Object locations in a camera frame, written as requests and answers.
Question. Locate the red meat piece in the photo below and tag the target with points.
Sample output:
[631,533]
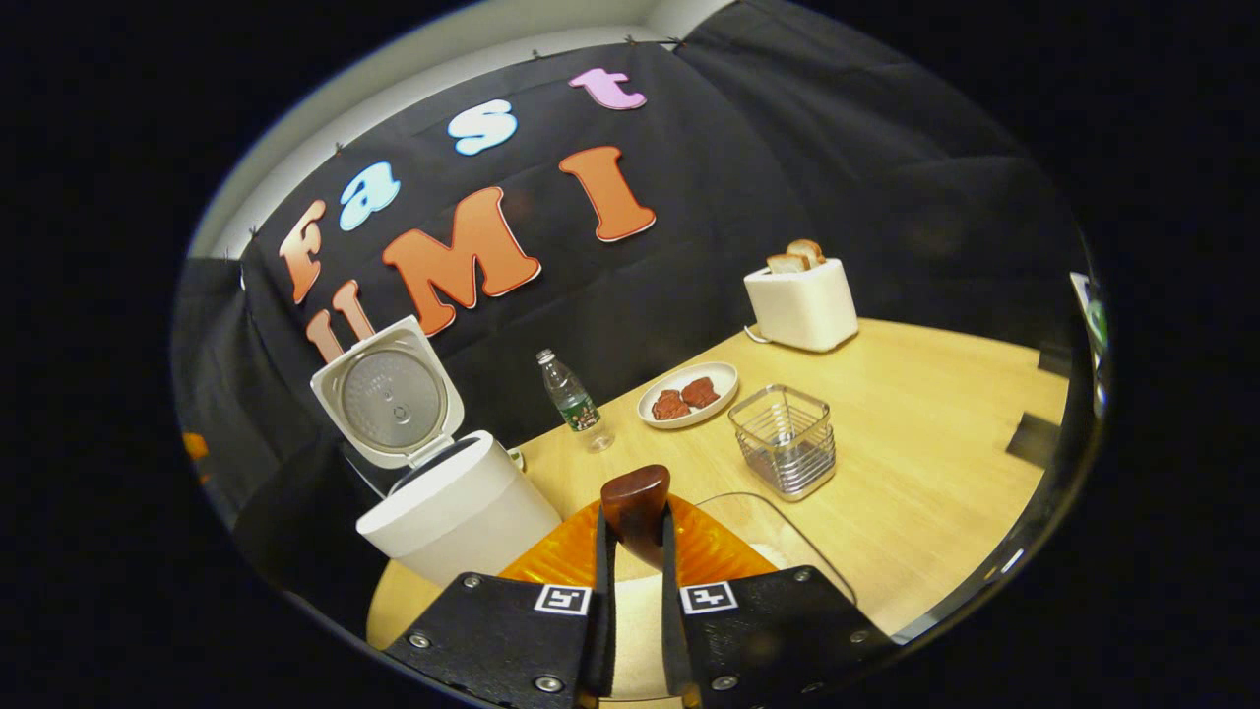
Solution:
[670,405]
[700,392]

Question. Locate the white toaster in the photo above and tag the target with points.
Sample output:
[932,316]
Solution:
[802,310]

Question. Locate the brown wooden spoon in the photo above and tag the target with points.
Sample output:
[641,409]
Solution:
[635,502]

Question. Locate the white rice cooker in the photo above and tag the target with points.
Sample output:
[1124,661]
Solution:
[463,512]

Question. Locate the white round plate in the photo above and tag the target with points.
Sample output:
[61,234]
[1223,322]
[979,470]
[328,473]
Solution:
[724,379]

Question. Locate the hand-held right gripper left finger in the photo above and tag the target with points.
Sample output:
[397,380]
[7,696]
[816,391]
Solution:
[600,640]

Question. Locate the clear plastic water bottle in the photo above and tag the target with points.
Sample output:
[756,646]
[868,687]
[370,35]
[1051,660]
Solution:
[574,404]

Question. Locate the white rice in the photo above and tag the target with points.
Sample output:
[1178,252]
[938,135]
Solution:
[635,630]

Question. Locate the small white dish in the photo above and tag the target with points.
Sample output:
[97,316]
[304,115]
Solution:
[515,458]

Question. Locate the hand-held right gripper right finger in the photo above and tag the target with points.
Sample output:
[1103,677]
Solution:
[672,630]

